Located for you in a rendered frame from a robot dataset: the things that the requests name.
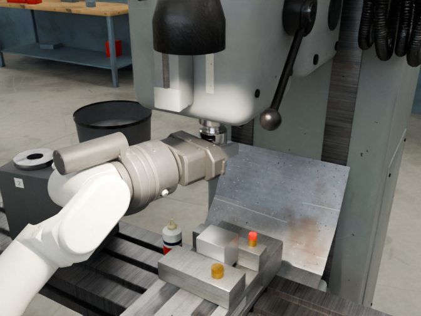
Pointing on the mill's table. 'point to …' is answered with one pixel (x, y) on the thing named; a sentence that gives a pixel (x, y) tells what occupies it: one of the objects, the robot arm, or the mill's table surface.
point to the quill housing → (221, 62)
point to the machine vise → (190, 306)
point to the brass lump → (217, 271)
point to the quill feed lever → (296, 26)
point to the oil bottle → (171, 236)
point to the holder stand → (32, 192)
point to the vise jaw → (201, 276)
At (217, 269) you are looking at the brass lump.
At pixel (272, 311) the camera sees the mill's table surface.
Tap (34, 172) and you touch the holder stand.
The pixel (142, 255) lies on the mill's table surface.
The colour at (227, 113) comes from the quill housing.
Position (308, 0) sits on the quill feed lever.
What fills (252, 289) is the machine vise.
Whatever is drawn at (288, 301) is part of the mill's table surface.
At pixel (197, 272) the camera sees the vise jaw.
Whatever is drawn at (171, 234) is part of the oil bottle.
